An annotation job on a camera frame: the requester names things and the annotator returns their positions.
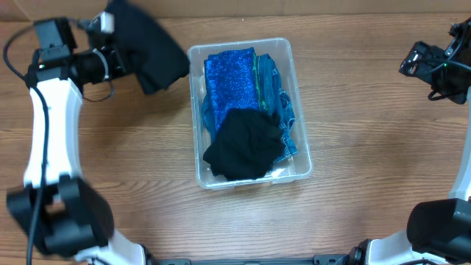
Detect large black cloth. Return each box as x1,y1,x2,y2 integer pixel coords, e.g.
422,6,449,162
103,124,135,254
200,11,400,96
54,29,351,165
105,0,190,94

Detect sparkly blue cloth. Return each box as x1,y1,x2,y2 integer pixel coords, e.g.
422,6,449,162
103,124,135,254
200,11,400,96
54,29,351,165
203,47,266,137

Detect small black cloth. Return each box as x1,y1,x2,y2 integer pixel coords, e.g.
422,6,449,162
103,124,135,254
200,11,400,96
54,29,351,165
203,108,286,181

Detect blue denim jeans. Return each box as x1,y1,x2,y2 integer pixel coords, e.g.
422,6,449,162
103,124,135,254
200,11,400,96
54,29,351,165
201,53,300,164

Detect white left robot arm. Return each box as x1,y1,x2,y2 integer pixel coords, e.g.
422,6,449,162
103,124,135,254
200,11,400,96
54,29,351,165
7,13,153,264

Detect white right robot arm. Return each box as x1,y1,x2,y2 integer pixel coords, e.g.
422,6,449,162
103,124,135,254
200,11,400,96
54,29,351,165
334,20,470,264

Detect clear plastic storage container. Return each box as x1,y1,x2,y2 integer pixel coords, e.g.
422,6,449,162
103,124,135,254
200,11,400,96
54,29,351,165
188,38,313,190

